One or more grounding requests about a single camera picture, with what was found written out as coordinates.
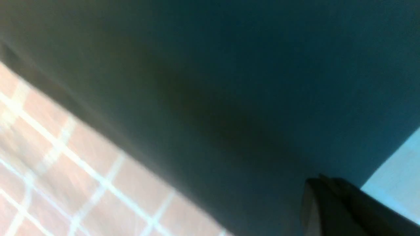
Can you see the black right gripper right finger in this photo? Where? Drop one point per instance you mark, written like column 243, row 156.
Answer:
column 372, row 216

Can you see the dark gray long-sleeve top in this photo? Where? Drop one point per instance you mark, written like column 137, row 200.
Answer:
column 234, row 102

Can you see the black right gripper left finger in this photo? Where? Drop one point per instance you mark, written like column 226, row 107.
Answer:
column 323, row 214

